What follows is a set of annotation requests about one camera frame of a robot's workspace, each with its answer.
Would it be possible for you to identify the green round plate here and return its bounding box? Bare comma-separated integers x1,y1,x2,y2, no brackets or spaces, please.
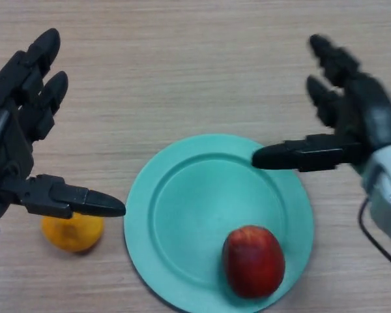
123,134,315,313

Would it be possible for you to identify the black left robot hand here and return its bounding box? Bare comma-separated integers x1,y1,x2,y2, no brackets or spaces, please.
0,28,127,222

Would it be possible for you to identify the red apple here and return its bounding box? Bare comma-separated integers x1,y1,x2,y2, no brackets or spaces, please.
222,224,286,299

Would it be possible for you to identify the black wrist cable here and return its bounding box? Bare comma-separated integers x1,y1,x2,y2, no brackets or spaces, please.
358,195,391,275

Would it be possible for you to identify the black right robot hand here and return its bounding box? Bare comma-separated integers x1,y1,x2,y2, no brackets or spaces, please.
251,34,391,173

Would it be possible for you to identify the orange yellow pear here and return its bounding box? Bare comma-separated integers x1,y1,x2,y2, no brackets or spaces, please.
40,213,105,253

